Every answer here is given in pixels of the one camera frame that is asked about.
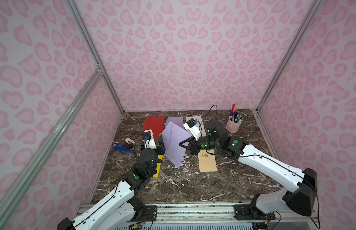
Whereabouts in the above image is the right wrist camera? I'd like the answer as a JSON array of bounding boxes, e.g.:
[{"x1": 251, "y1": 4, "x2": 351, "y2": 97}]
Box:
[{"x1": 183, "y1": 118, "x2": 202, "y2": 140}]

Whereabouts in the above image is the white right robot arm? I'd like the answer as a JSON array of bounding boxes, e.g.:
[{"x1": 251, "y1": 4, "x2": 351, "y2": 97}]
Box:
[{"x1": 179, "y1": 119, "x2": 317, "y2": 219}]

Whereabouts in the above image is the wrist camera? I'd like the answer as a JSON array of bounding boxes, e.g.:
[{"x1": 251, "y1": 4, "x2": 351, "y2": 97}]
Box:
[
  {"x1": 141, "y1": 129, "x2": 157, "y2": 150},
  {"x1": 183, "y1": 118, "x2": 202, "y2": 140}
]

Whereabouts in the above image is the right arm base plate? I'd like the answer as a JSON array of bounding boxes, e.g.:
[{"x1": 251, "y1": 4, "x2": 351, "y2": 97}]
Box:
[{"x1": 233, "y1": 204, "x2": 276, "y2": 222}]

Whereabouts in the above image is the pink pen cup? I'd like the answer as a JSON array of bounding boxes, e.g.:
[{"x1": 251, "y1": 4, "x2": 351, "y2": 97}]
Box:
[{"x1": 225, "y1": 116, "x2": 243, "y2": 133}]

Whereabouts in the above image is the yellow envelope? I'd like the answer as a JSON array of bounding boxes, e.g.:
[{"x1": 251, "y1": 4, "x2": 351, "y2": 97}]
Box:
[{"x1": 153, "y1": 155, "x2": 163, "y2": 178}]

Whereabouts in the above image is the lilac envelope with butterfly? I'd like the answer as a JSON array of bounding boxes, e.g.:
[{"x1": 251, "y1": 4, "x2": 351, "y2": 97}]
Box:
[{"x1": 165, "y1": 117, "x2": 184, "y2": 128}]

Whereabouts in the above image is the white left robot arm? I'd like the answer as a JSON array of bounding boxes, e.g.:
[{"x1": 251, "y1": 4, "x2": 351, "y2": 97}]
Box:
[{"x1": 57, "y1": 138, "x2": 165, "y2": 230}]

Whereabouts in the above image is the cream white envelope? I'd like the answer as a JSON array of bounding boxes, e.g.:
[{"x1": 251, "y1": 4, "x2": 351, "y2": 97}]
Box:
[{"x1": 184, "y1": 116, "x2": 207, "y2": 138}]

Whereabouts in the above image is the white tape dispenser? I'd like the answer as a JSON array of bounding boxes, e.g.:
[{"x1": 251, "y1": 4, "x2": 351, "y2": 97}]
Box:
[{"x1": 125, "y1": 138, "x2": 135, "y2": 144}]

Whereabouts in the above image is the red envelope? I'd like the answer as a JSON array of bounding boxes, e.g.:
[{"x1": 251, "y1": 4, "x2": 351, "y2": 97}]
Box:
[{"x1": 142, "y1": 116, "x2": 164, "y2": 139}]

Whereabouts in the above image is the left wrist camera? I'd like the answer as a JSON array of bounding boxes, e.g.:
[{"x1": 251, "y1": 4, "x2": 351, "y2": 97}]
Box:
[{"x1": 141, "y1": 129, "x2": 157, "y2": 150}]

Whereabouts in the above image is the tan kraft envelope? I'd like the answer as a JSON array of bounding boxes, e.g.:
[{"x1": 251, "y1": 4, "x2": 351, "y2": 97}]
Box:
[{"x1": 198, "y1": 150, "x2": 217, "y2": 172}]

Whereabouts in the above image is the aluminium mounting rail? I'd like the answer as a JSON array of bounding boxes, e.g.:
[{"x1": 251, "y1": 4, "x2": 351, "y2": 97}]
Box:
[{"x1": 145, "y1": 202, "x2": 318, "y2": 230}]

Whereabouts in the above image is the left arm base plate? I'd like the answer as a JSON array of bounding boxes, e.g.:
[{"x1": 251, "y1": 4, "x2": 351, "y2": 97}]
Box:
[{"x1": 131, "y1": 205, "x2": 157, "y2": 222}]

